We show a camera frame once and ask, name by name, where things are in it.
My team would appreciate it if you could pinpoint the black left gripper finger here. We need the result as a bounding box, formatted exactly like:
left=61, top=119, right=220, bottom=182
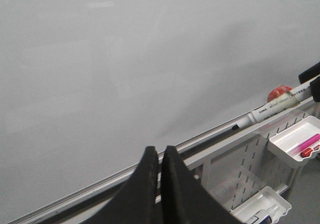
left=310, top=77, right=320, bottom=99
left=82, top=146, right=158, bottom=223
left=161, top=146, right=241, bottom=223
left=298, top=62, right=320, bottom=83

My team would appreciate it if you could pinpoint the white whiteboard marker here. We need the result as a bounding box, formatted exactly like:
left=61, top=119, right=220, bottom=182
left=231, top=81, right=312, bottom=130

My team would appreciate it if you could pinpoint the red round magnet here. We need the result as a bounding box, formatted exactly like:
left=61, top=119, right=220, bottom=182
left=267, top=85, right=292, bottom=102

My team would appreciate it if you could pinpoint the white perforated pegboard panel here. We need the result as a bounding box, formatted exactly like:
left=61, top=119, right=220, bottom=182
left=199, top=108, right=311, bottom=212

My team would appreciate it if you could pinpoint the pink marker pen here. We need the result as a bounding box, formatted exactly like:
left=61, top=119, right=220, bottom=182
left=292, top=133, right=320, bottom=154

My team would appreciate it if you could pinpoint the upper white plastic tray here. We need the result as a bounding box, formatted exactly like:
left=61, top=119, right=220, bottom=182
left=267, top=116, right=320, bottom=169

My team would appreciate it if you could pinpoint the white plastic tray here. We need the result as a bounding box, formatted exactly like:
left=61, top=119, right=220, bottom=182
left=267, top=116, right=320, bottom=169
left=231, top=186, right=292, bottom=223

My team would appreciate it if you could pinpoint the white spray bottle blue label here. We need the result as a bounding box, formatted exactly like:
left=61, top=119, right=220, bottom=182
left=245, top=204, right=280, bottom=224

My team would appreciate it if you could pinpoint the lower white plastic tray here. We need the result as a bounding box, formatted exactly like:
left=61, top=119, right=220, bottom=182
left=231, top=186, right=292, bottom=223

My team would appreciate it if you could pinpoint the white metal stand frame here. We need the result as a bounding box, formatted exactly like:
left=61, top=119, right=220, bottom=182
left=154, top=101, right=320, bottom=204

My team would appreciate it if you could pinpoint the white whiteboard with aluminium frame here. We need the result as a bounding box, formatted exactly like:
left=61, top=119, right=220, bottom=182
left=0, top=0, right=320, bottom=223

